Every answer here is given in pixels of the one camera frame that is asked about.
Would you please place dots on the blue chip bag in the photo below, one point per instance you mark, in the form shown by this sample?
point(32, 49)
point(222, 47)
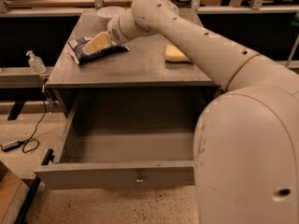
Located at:
point(78, 50)

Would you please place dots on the yellow sponge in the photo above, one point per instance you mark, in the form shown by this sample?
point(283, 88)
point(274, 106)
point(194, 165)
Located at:
point(174, 55)

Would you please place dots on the grey wooden cabinet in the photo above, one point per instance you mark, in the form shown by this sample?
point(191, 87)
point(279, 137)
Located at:
point(137, 82)

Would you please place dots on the black power adapter with cable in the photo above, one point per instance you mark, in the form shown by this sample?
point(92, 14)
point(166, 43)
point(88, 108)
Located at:
point(23, 144)

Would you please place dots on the brown cardboard box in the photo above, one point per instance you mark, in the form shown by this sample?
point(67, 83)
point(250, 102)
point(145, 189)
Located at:
point(13, 192)

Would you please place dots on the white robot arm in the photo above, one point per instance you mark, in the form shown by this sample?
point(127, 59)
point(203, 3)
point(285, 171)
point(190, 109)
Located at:
point(246, 142)

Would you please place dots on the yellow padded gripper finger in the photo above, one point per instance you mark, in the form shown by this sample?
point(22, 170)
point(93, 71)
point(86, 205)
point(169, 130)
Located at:
point(99, 42)

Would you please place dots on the white ceramic bowl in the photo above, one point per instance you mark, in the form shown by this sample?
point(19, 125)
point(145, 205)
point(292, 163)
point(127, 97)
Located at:
point(105, 14)

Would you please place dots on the grey open top drawer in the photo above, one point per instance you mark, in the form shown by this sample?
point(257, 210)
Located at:
point(127, 138)

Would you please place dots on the left clear sanitizer bottle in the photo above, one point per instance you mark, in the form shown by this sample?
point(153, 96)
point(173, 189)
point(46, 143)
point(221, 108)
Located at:
point(36, 63)

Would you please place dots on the black metal frame bar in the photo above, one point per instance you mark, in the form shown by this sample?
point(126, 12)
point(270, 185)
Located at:
point(33, 190)

